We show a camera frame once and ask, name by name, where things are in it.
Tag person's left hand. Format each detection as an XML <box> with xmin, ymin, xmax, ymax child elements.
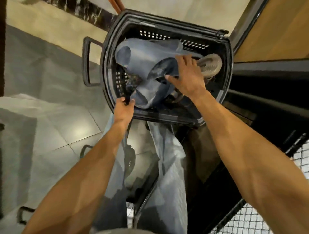
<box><xmin>113</xmin><ymin>97</ymin><xmax>136</xmax><ymax>126</ymax></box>

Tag person's right hand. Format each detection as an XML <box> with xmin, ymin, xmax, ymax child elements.
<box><xmin>165</xmin><ymin>54</ymin><xmax>211</xmax><ymax>101</ymax></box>

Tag taupe rubber slipper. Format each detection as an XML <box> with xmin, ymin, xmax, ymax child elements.
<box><xmin>196</xmin><ymin>53</ymin><xmax>223</xmax><ymax>81</ymax></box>

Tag grey rubber slipper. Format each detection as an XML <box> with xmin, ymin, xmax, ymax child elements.
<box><xmin>134</xmin><ymin>57</ymin><xmax>182</xmax><ymax>109</ymax></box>
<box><xmin>115</xmin><ymin>38</ymin><xmax>204</xmax><ymax>73</ymax></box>

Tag black basket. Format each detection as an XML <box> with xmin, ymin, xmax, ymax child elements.
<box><xmin>82</xmin><ymin>9</ymin><xmax>234</xmax><ymax>128</ymax></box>

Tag person's right forearm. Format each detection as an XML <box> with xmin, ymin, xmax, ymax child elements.
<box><xmin>192</xmin><ymin>91</ymin><xmax>309</xmax><ymax>234</ymax></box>

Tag person's left forearm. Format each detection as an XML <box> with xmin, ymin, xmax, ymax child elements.
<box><xmin>22</xmin><ymin>120</ymin><xmax>133</xmax><ymax>234</ymax></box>

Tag person's light blue jeans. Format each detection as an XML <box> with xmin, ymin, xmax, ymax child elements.
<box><xmin>93</xmin><ymin>113</ymin><xmax>189</xmax><ymax>234</ymax></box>

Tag dark brown display cabinet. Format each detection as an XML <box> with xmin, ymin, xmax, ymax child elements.
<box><xmin>217</xmin><ymin>0</ymin><xmax>309</xmax><ymax>155</ymax></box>

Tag person's light grey shirt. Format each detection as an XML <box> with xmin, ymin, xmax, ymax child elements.
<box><xmin>95</xmin><ymin>228</ymin><xmax>155</xmax><ymax>234</ymax></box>

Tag orange frame grey stool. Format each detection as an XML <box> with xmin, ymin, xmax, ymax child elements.
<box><xmin>108</xmin><ymin>0</ymin><xmax>126</xmax><ymax>15</ymax></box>

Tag white wire grid panel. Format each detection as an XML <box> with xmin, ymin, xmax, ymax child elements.
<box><xmin>209</xmin><ymin>139</ymin><xmax>309</xmax><ymax>234</ymax></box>

